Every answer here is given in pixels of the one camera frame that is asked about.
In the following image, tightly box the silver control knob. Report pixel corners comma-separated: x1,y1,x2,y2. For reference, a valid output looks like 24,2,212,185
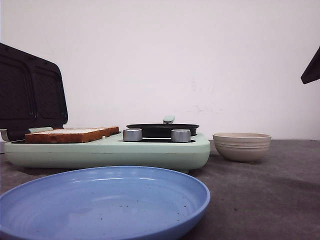
171,129,191,143
123,128,143,142

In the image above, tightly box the left silver control knob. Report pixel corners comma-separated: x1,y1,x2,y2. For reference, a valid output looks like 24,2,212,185
123,128,143,142

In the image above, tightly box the blue round plate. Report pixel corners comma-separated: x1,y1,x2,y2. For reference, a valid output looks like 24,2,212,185
0,166,211,240

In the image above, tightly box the mint green breakfast maker base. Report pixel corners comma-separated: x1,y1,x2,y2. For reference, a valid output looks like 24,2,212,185
3,133,211,172

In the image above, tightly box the white bread slice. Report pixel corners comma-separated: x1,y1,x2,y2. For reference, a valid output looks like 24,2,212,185
85,126,119,137
24,127,103,144

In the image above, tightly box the beige ribbed bowl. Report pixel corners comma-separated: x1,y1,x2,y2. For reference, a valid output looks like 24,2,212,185
212,132,272,163

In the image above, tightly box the black frying pan green handle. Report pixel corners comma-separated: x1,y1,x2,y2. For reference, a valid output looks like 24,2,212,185
126,115,200,138

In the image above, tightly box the right silver control knob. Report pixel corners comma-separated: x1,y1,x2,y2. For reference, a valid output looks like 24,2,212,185
171,129,191,143

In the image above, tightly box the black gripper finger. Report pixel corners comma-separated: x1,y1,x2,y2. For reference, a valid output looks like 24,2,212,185
300,47,320,84

